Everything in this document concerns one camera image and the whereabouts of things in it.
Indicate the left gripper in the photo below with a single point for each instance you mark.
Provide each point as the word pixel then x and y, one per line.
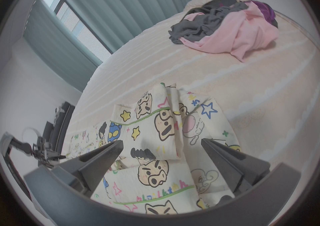
pixel 51 156

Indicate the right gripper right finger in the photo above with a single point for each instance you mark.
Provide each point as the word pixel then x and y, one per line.
pixel 237 170

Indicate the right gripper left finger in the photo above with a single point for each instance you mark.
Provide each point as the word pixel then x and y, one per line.
pixel 100 162

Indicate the white printed pyjama top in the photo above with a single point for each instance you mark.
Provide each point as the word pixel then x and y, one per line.
pixel 155 132

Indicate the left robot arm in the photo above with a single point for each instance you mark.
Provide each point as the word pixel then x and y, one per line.
pixel 17 145

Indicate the bed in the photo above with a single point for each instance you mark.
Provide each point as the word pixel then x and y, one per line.
pixel 237 82

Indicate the pile of clothes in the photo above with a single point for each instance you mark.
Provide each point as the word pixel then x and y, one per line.
pixel 225 27

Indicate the blue-green curtain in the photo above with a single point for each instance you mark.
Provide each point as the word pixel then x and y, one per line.
pixel 62 52
pixel 125 2

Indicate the window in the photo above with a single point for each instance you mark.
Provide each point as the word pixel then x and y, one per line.
pixel 80 27

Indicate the pale pink pillow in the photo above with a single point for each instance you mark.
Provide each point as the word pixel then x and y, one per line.
pixel 193 3

